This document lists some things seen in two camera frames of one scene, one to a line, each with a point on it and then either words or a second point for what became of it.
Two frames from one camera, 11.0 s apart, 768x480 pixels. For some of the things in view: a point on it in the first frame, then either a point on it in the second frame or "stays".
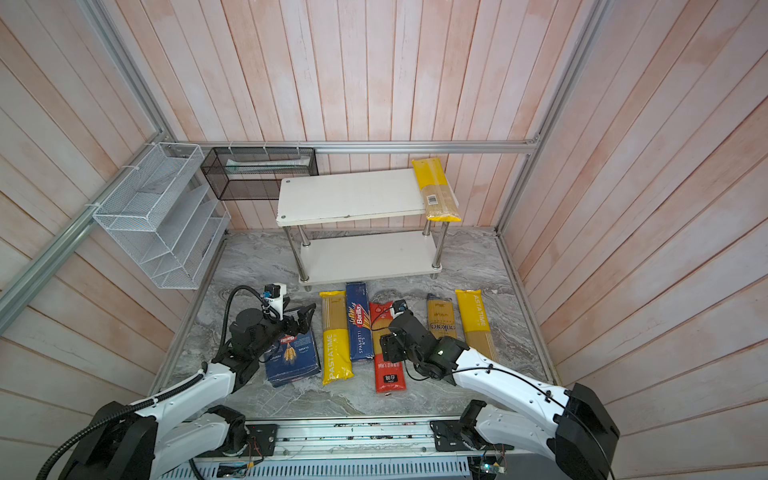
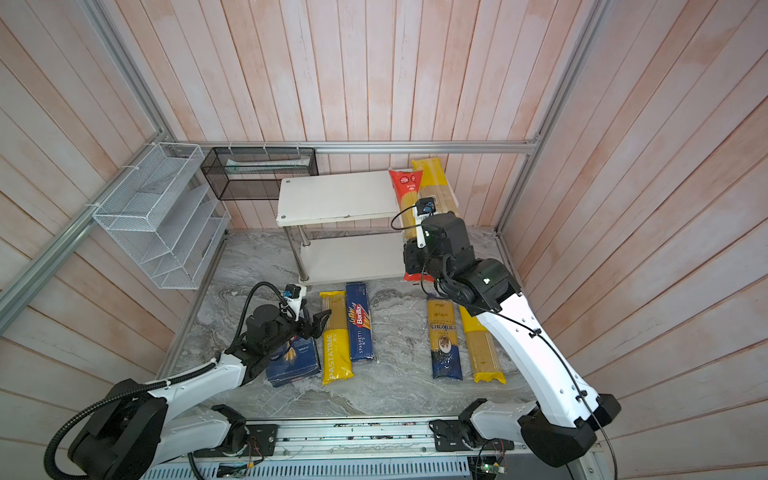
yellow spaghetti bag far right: [475, 322] stays
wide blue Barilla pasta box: [290, 359] stays
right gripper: [389, 346] to [412, 252]
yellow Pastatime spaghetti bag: [336, 352] stays
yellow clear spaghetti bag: [439, 199] stays
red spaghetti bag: [388, 375] to [407, 184]
